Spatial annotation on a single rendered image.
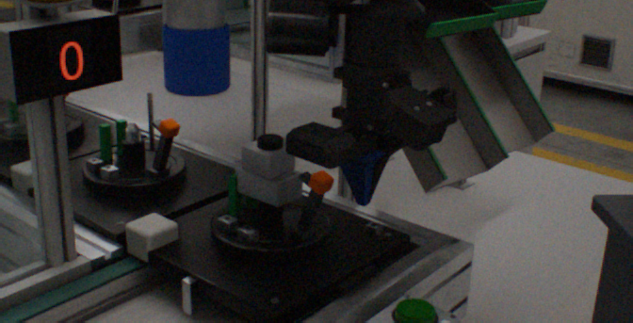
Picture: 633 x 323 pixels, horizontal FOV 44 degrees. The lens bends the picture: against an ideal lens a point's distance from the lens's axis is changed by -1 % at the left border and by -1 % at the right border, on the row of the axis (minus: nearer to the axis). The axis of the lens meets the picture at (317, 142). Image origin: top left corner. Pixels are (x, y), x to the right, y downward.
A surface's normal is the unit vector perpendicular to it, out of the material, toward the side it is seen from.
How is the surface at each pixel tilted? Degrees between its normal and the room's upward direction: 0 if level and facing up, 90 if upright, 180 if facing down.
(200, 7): 90
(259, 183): 90
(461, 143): 45
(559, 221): 0
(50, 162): 90
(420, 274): 0
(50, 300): 0
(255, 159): 90
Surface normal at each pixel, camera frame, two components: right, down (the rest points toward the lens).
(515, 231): 0.03, -0.94
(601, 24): -0.66, 0.25
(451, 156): 0.48, -0.46
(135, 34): 0.77, 0.25
